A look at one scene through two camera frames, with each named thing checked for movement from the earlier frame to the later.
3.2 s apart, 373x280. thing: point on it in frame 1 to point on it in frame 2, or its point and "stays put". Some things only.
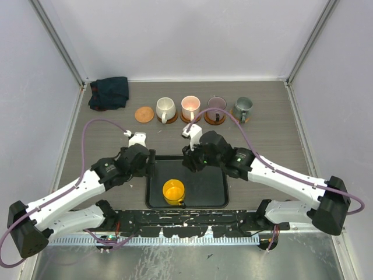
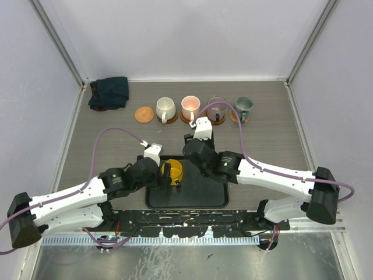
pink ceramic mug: [190, 107] stays put
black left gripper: [151, 162] to [158, 181]
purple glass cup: [216, 101] stays put
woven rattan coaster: [144, 114] stays put
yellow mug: [173, 191] to [176, 171]
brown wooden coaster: [188, 121] stays put
